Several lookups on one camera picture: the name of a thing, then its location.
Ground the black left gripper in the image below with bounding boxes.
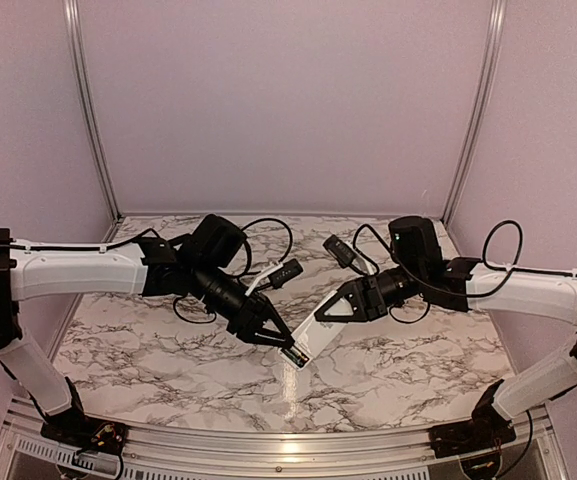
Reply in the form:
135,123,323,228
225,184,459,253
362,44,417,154
190,258,296,346

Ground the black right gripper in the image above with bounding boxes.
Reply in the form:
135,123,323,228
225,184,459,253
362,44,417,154
314,261,425,322

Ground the black AAA battery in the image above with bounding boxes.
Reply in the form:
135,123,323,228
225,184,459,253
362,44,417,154
294,355,309,367

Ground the white remote control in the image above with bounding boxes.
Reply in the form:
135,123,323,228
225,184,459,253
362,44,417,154
278,290,346,371

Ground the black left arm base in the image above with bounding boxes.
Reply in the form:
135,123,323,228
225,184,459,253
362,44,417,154
35,377,128,456

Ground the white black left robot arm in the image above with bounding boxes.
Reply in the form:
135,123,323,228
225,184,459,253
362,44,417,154
0,214,294,445

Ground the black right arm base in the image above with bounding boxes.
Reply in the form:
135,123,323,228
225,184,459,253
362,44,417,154
429,380,516,458

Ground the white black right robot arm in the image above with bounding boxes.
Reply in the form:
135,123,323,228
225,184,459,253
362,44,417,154
314,216,577,448

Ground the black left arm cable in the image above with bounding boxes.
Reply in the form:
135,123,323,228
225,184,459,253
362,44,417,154
240,216,294,276

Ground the aluminium right corner post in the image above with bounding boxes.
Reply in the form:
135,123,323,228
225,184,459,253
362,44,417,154
441,0,507,225

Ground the aluminium corner post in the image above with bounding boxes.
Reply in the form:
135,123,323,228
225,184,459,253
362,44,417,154
63,0,122,223
441,0,507,225

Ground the aluminium left corner post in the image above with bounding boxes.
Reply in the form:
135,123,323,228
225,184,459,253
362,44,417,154
63,0,122,223

